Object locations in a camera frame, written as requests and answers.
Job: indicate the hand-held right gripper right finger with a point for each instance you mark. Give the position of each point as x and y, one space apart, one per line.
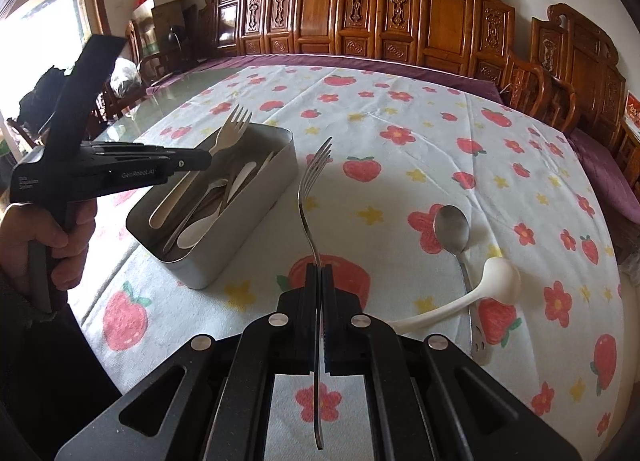
328 321

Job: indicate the window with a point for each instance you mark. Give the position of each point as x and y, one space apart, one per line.
45 26

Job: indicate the carved wooden bench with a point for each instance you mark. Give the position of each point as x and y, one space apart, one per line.
390 16

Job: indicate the strawberry flower printed tablecloth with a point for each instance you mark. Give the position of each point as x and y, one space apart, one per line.
400 181

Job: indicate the metal utensil box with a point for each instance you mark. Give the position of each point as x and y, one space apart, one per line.
240 236

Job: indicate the red wall sign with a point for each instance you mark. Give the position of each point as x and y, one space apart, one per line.
634 111

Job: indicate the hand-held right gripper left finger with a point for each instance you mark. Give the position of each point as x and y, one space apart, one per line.
307 306

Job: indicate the beige fork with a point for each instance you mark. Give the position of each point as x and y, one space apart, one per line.
235 128

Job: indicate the person's left forearm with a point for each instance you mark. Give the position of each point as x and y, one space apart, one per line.
30 366

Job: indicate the white ladle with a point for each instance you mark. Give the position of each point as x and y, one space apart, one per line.
500 281

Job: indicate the white plastic spoon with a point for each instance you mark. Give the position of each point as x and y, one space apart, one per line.
195 236

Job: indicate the white plastic bag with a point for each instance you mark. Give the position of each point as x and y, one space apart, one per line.
127 78

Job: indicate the carved wooden armchair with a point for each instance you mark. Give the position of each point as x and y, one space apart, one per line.
585 71
232 16

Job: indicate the white box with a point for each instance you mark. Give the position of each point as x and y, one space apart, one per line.
160 2

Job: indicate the long purple seat cushion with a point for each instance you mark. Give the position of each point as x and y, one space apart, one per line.
350 63

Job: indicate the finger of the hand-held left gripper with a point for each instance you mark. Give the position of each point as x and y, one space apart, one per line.
192 165
150 151

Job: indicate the carved wooden chair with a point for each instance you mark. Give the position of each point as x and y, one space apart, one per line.
631 151

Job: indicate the dark bag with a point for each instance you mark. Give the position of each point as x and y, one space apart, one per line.
45 93

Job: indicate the person's left hand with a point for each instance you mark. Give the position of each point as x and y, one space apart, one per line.
75 241

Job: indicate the dark wooden dining chair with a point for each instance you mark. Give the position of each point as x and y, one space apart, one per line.
145 66

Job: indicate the metal fork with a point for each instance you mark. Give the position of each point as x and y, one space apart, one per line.
306 211

